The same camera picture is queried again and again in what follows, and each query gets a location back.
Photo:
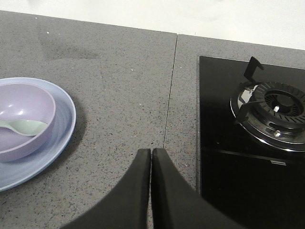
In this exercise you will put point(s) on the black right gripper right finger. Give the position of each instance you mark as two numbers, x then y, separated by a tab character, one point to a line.
175	205

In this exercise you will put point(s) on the light green plastic spoon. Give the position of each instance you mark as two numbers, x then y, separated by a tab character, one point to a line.
24	127

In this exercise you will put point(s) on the light blue plate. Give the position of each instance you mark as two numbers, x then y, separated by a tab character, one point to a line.
19	171

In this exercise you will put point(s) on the purple plastic bowl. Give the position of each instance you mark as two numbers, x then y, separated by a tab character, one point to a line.
29	102

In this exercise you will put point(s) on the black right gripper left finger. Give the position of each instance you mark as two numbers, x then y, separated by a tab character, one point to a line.
126	205

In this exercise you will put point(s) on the gas stove burner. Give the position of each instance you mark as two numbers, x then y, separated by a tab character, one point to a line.
271	112

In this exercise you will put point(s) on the black cooktop panel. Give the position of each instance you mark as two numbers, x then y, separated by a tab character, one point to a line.
256	185

